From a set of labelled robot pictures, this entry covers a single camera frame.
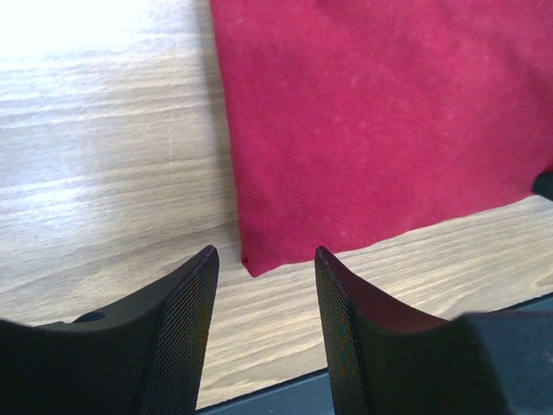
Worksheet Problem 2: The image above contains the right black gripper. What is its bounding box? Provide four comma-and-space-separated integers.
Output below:
532, 171, 553, 197

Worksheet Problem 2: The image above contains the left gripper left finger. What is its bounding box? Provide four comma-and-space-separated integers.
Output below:
1, 246, 219, 414

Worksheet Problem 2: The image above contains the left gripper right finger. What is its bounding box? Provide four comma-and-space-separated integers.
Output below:
314, 245, 553, 415

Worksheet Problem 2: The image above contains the dark red t shirt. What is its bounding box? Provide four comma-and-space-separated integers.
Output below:
211, 1, 552, 277

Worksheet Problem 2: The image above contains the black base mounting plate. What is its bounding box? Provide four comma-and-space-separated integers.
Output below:
194, 293, 553, 415

